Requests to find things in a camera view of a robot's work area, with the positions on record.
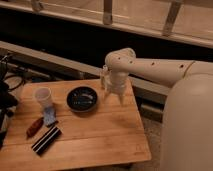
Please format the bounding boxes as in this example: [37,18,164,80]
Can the brown wooden handle tool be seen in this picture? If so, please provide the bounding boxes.
[26,118,43,138]

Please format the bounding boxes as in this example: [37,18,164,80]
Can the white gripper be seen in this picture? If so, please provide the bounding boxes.
[100,65,127,105]

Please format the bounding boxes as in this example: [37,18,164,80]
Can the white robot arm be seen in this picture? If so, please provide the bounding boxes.
[104,48,213,171]

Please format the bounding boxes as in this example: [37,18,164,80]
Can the black equipment with cables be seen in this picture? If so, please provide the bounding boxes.
[0,55,18,149]

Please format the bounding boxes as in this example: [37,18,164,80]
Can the dark ceramic bowl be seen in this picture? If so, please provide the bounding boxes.
[66,86,98,112]

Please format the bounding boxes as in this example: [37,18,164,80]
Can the metal window railing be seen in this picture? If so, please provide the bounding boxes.
[0,0,213,49]

